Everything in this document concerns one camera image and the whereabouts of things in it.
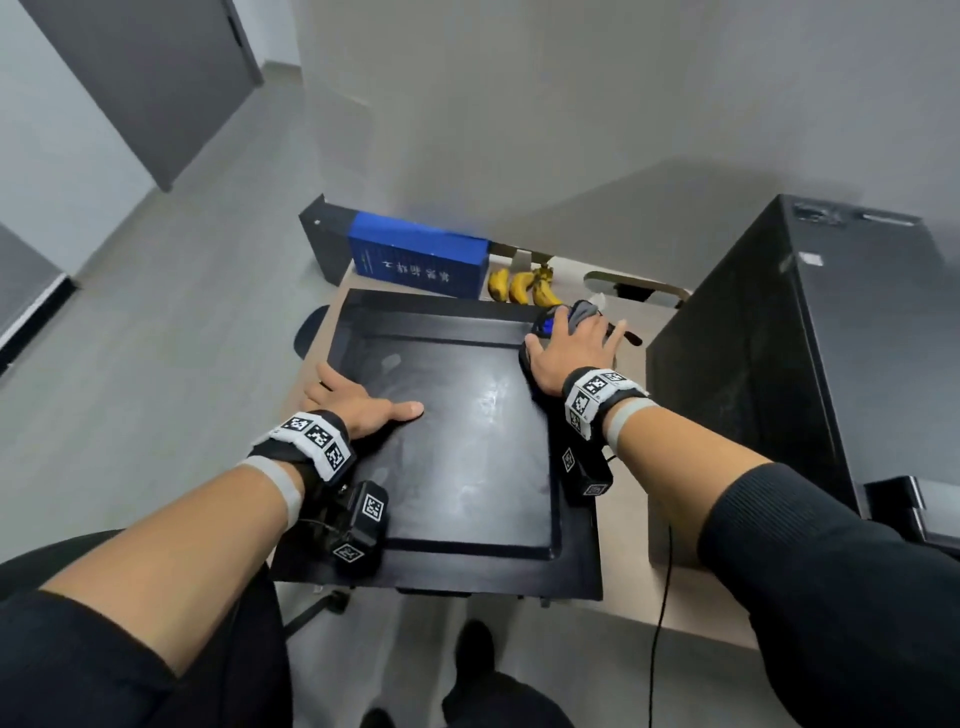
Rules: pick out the small blue plastic box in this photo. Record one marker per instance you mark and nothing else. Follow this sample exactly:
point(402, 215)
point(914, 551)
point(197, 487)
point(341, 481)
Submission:
point(420, 255)

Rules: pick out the person's shoe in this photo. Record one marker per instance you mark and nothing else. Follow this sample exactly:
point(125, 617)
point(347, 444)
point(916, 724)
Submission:
point(474, 652)
point(375, 718)

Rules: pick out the person's left forearm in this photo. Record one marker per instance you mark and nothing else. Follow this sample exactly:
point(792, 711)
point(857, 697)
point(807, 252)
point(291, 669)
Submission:
point(165, 562)

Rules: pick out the person's legs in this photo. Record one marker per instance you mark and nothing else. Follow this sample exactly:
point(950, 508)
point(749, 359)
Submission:
point(495, 705)

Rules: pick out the left wrist marker band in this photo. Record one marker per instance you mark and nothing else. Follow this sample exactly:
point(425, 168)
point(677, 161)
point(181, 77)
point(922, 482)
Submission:
point(311, 442)

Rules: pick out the right wrist marker band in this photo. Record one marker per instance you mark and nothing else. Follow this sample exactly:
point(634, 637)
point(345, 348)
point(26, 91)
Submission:
point(596, 394)

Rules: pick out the grey door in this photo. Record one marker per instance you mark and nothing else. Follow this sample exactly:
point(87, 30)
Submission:
point(150, 75)

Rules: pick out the black office chair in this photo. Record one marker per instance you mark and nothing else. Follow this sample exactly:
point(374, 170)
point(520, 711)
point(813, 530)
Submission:
point(255, 660)

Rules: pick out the grey metal stand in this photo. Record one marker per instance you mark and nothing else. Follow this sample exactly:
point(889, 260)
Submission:
point(517, 259)

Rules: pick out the black Lenovo tower case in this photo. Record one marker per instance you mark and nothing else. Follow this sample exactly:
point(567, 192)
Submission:
point(750, 352)

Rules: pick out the person's right forearm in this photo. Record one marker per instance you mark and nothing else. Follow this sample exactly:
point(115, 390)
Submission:
point(720, 510)

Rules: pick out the person's left shoe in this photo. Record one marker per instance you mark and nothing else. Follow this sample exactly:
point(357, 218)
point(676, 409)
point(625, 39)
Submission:
point(375, 718)

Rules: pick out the black floor box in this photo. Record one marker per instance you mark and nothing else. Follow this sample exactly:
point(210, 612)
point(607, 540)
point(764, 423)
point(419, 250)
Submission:
point(322, 236)

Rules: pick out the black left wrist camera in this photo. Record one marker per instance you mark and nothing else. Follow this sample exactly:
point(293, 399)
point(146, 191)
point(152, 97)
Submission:
point(360, 525)

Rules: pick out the black device with blue light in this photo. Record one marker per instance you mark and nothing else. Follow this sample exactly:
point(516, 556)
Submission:
point(465, 450)

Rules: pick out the person's left hand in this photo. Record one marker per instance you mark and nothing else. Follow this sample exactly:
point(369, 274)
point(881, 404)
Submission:
point(360, 412)

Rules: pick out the dark blue waste bin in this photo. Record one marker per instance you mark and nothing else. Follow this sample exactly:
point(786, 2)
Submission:
point(309, 330)

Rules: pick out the grey cleaning cloth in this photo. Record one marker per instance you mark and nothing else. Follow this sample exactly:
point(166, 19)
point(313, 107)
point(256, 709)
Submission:
point(581, 315)

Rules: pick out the person's right hand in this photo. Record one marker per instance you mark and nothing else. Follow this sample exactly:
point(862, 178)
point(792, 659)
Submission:
point(574, 352)

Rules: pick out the person's right shoe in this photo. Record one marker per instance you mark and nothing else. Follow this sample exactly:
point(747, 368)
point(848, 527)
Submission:
point(474, 652)

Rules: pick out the yellow banana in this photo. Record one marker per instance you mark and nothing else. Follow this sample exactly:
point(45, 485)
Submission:
point(546, 291)
point(499, 285)
point(521, 287)

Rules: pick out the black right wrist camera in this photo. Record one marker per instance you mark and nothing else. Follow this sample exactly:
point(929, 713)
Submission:
point(589, 472)

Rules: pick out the wrist marker band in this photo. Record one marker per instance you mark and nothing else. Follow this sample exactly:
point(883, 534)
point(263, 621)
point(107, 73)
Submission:
point(596, 394)
point(311, 442)

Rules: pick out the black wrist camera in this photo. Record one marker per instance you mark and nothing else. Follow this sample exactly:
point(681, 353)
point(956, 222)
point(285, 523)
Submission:
point(360, 525)
point(589, 472)

